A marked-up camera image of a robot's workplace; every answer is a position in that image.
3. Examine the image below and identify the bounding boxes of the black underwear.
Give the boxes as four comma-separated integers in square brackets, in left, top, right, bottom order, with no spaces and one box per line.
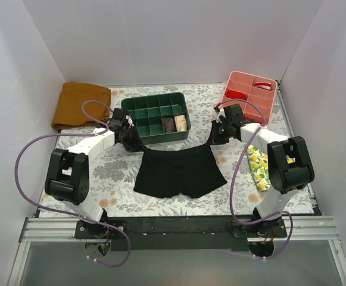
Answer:
[133,138,227,198]

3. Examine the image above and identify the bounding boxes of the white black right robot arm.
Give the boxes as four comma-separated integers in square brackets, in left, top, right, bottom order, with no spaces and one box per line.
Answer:
[208,119,315,237]

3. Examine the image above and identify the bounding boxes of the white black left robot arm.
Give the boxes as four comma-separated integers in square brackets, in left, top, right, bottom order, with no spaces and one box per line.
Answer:
[45,124,142,238]

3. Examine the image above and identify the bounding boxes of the grey rolled underwear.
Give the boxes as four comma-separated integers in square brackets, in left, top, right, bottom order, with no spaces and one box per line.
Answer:
[161,117,176,133]

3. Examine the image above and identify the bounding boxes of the beige rolled underwear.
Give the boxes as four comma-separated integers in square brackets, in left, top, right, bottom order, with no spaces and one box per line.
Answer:
[174,114,188,132]

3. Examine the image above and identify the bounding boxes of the pink divided organizer box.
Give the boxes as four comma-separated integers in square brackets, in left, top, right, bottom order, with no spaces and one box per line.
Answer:
[214,71,278,123]

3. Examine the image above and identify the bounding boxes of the green divided organizer box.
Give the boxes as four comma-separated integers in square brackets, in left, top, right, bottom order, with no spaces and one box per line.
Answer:
[120,92,191,145]

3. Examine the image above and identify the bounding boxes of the lemon print folded cloth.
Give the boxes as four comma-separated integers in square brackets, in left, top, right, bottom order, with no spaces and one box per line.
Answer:
[246,145,295,194]

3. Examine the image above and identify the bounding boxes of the floral patterned table mat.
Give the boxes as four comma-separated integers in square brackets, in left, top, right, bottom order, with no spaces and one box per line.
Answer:
[38,82,315,217]

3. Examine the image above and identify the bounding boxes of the red white rolled cloth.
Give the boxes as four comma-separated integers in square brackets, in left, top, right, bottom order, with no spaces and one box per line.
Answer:
[253,81,272,91]

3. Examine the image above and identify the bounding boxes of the brown folded cloth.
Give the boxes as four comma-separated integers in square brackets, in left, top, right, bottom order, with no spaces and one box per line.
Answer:
[51,82,111,130]

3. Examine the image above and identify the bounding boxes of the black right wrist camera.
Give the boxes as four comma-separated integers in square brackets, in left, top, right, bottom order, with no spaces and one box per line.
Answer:
[216,104,245,123]

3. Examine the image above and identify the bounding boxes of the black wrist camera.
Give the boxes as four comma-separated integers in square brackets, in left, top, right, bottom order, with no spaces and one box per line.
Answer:
[216,104,245,123]
[108,108,134,128]

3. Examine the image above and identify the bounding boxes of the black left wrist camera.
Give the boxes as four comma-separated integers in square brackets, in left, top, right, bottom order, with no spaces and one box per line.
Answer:
[108,108,134,128]

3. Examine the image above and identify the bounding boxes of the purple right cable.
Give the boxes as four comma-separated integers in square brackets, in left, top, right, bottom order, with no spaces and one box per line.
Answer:
[216,100,295,259]

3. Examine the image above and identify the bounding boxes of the purple cable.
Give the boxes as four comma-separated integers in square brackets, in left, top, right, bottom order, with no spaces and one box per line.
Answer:
[14,101,132,268]
[216,100,295,259]

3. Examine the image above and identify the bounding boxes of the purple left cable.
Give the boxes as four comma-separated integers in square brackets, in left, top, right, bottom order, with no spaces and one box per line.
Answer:
[14,101,132,268]

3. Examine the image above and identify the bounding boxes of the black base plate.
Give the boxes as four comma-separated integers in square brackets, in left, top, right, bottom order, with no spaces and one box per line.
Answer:
[74,216,288,253]

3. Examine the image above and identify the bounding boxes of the aluminium frame rail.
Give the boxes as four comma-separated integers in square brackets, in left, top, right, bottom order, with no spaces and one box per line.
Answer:
[9,216,346,285]

